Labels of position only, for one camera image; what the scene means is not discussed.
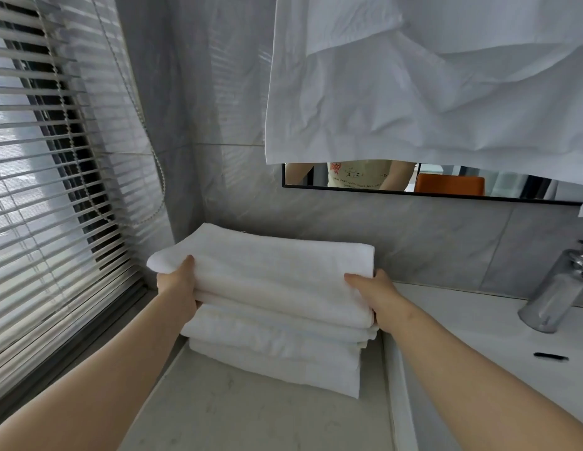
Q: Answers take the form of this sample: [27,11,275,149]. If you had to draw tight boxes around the white sink basin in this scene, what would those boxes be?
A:
[383,283,583,451]

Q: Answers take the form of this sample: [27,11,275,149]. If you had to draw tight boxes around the dark window frame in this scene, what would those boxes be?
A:
[0,279,153,421]

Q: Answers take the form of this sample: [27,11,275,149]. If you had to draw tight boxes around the hanging white sheet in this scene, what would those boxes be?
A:
[265,0,583,219]

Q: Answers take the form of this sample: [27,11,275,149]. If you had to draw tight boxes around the white venetian blinds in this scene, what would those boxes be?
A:
[0,0,176,388]

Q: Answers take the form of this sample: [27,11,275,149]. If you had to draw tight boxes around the chrome faucet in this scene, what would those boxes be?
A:
[517,239,583,334]

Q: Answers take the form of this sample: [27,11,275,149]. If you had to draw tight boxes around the white towel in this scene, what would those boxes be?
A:
[181,306,368,367]
[196,292,380,344]
[147,223,377,329]

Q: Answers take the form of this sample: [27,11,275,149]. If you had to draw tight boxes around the person's right forearm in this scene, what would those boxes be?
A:
[377,303,583,451]

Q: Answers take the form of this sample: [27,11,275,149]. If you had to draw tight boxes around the person's left forearm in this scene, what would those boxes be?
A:
[0,288,198,451]

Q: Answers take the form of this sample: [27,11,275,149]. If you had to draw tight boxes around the person's left hand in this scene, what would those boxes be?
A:
[156,255,198,312]

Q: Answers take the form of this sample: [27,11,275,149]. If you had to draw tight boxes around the black framed wall mirror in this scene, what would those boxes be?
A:
[281,160,583,206]

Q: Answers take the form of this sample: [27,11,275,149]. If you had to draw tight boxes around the white bead blind cord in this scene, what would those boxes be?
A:
[88,0,167,227]

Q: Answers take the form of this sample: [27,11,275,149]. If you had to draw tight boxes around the person's right hand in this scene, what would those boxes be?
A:
[344,269,415,335]

